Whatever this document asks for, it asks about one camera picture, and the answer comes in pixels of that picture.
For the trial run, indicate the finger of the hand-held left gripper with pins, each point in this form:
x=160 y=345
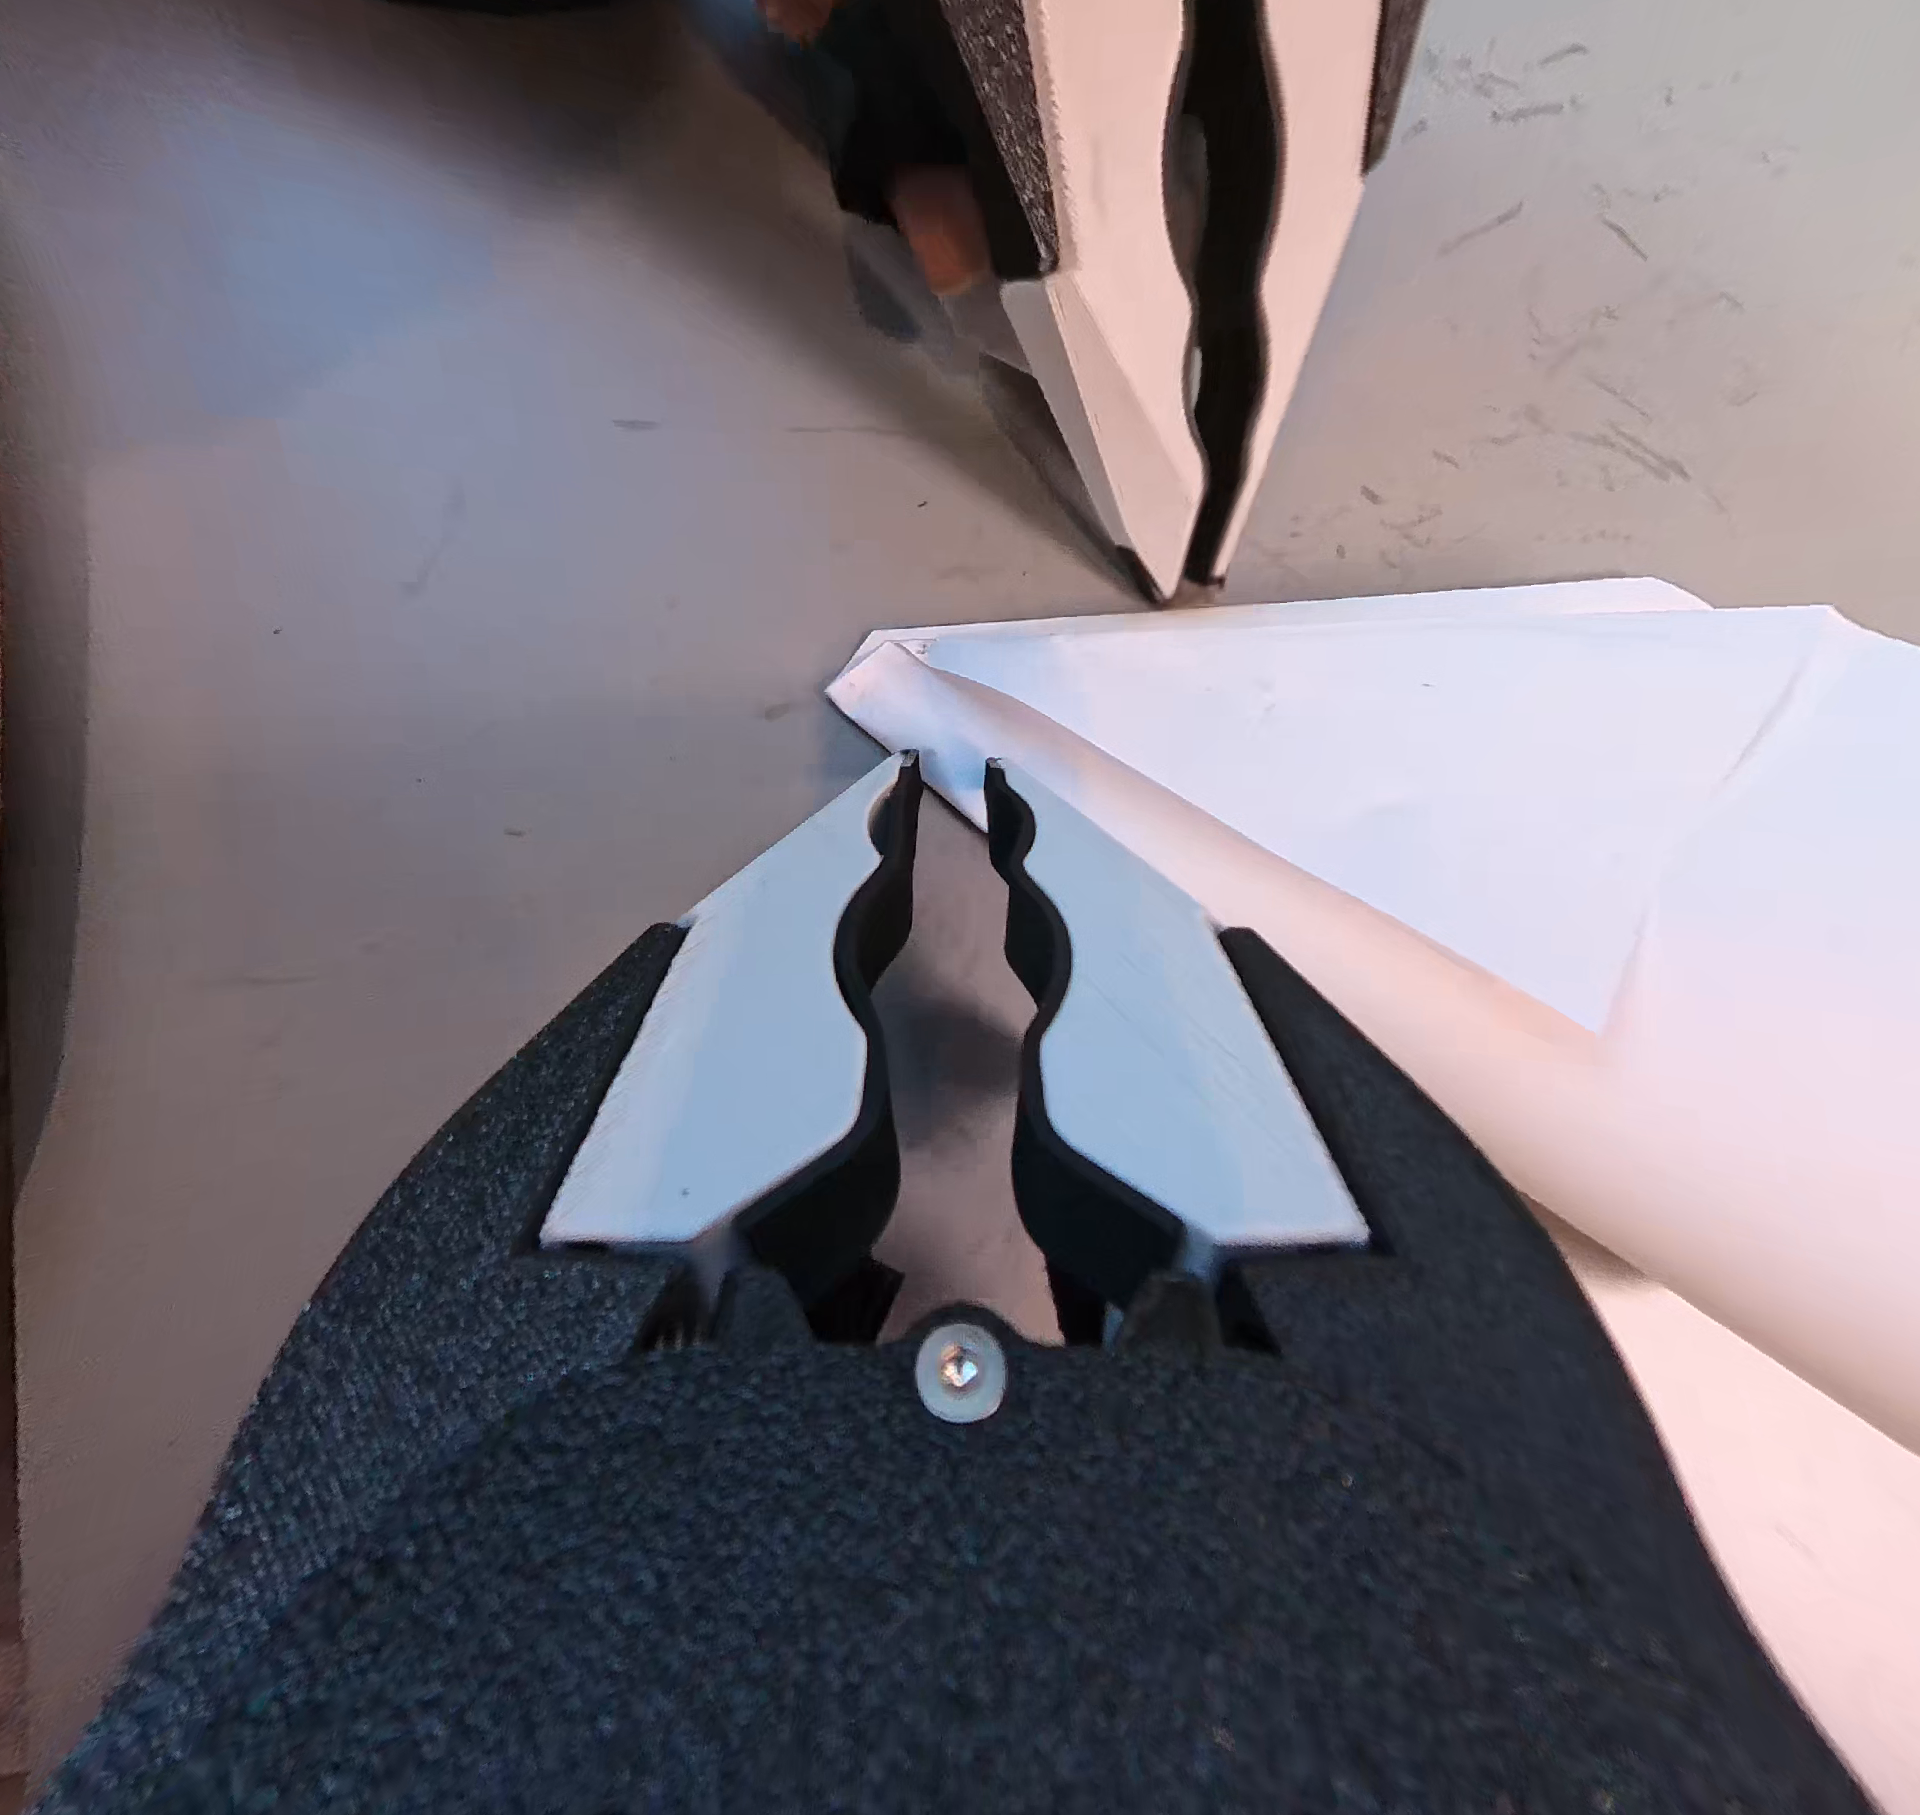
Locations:
x=1102 y=194
x=1329 y=74

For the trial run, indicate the white paper sheet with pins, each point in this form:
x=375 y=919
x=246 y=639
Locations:
x=1424 y=795

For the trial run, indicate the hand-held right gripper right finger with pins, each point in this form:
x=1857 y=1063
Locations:
x=1185 y=1079

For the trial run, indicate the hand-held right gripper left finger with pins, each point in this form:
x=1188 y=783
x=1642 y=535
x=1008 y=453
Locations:
x=734 y=1079

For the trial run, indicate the grey desk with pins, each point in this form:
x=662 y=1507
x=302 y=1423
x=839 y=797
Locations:
x=450 y=569

